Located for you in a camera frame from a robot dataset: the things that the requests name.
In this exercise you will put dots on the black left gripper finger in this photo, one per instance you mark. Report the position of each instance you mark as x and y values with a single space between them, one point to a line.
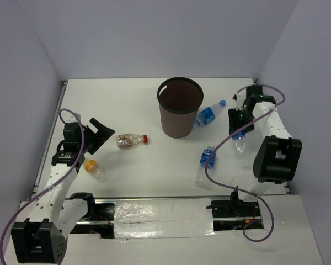
249 127
232 114

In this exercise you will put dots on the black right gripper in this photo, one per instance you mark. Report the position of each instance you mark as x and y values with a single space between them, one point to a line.
241 125

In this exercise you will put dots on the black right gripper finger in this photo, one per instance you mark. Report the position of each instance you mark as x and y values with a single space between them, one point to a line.
99 126
94 140

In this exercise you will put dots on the blue label bottle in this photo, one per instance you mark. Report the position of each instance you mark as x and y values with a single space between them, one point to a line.
239 142
207 160

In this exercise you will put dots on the clear bottle red cap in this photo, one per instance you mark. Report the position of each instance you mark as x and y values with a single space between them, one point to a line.
129 141

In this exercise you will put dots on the clear bottle orange label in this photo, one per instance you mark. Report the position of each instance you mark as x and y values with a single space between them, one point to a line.
94 169

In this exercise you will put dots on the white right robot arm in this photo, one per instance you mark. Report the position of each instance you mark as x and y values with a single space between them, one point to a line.
167 163

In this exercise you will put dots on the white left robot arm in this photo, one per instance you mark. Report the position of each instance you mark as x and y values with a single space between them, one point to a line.
42 237

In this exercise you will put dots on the blue cap bottle behind bin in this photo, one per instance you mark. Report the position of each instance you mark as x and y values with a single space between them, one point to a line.
209 114

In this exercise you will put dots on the brown bin black rim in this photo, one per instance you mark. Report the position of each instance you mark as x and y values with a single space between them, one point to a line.
179 100

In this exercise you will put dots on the silver foil sheet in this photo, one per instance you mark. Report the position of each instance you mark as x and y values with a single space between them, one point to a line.
163 218

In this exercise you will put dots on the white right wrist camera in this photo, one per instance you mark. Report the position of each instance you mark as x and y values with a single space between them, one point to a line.
239 100

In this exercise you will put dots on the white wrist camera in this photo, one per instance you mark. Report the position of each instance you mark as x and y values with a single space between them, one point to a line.
239 100
74 118

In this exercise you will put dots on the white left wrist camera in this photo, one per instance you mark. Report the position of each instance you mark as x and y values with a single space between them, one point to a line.
74 118

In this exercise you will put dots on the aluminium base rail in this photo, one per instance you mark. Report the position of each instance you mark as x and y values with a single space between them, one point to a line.
227 215

